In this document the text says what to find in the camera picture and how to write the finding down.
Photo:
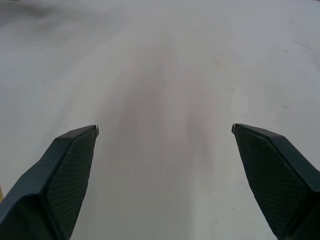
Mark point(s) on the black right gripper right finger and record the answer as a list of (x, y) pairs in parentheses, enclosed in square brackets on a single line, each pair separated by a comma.
[(277, 180)]

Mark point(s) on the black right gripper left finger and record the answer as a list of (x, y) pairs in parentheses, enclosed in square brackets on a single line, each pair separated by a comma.
[(45, 190)]

